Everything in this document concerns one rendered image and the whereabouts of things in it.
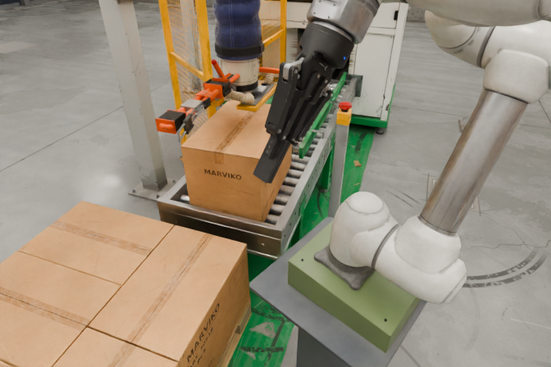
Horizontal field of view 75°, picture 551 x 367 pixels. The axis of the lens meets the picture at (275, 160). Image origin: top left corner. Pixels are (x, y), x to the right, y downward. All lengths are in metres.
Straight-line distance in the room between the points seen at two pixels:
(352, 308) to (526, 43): 0.82
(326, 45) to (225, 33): 1.20
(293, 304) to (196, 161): 0.83
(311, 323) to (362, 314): 0.17
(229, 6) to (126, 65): 1.21
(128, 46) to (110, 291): 1.56
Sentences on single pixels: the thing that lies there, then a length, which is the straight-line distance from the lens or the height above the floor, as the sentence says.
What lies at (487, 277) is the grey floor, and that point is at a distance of 2.69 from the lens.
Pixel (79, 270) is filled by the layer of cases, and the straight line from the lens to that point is 1.88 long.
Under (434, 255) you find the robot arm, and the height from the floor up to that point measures 1.09.
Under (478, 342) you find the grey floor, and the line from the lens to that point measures 2.35.
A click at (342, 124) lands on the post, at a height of 0.93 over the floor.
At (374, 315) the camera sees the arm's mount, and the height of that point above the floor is 0.84.
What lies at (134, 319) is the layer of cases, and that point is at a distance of 1.61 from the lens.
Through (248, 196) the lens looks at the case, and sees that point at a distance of 1.77.
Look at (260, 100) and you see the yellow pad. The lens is 1.75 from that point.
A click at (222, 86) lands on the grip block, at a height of 1.26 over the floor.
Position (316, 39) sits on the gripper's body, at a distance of 0.52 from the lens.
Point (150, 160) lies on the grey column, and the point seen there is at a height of 0.32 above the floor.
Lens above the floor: 1.80
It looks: 32 degrees down
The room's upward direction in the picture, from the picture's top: straight up
